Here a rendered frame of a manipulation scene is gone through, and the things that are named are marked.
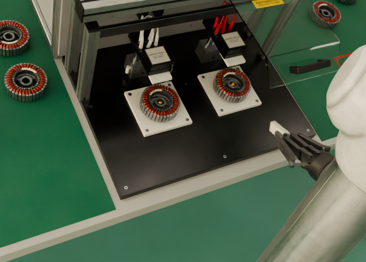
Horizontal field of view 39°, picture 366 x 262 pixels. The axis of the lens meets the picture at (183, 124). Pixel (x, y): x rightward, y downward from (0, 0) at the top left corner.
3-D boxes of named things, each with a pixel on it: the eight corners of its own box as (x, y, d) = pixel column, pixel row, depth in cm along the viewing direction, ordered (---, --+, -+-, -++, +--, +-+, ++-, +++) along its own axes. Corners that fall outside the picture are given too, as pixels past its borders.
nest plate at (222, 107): (260, 105, 159) (262, 103, 158) (219, 116, 153) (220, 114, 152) (238, 67, 165) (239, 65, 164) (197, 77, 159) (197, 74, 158)
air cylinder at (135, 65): (153, 74, 155) (157, 62, 151) (129, 79, 152) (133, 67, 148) (146, 61, 157) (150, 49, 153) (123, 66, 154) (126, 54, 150)
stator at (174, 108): (184, 115, 148) (188, 108, 145) (152, 128, 143) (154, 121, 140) (164, 85, 152) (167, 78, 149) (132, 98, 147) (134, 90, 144)
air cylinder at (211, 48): (221, 59, 165) (227, 47, 161) (201, 64, 162) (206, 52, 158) (214, 47, 167) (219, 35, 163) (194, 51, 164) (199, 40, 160)
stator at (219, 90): (254, 99, 158) (258, 92, 155) (222, 107, 153) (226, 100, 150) (237, 71, 162) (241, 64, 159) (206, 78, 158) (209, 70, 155)
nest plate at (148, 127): (191, 124, 149) (193, 121, 148) (144, 137, 143) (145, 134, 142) (170, 83, 155) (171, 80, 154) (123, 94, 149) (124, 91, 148)
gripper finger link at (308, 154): (311, 166, 131) (307, 168, 131) (284, 144, 140) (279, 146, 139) (314, 154, 129) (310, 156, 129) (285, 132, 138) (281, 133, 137)
